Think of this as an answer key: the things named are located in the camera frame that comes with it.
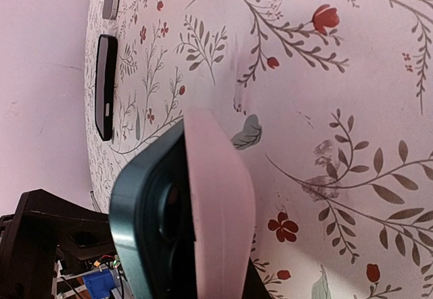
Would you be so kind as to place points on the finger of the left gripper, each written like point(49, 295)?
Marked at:
point(43, 230)

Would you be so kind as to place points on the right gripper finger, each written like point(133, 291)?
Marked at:
point(254, 287)

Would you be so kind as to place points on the pink phone case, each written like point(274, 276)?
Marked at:
point(223, 207)

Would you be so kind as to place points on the teal phone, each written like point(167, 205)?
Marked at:
point(151, 220)

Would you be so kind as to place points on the blue storage bin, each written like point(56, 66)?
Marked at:
point(103, 284)

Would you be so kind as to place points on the floral table mat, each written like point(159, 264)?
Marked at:
point(329, 103)

